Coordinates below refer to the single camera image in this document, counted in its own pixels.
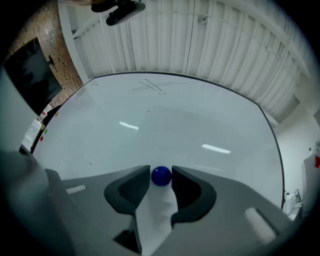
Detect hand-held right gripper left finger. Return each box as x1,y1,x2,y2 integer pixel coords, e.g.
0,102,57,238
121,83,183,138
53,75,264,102
44,164,152,256

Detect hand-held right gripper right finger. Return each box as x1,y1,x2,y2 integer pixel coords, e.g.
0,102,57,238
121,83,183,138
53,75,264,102
152,164,301,256

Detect blue magnet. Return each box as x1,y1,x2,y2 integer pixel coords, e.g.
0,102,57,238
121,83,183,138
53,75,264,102
150,165,173,187

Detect white water dispenser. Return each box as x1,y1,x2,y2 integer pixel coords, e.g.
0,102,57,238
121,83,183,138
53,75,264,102
21,109,48,152

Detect white whiteboard with black frame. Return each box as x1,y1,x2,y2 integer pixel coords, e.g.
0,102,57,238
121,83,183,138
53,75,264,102
29,71,286,210

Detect black wall screen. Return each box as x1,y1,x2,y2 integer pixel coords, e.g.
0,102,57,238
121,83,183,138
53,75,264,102
2,37,63,116

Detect black head-worn camera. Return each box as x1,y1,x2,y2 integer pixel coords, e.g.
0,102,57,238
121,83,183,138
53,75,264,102
91,0,146,27

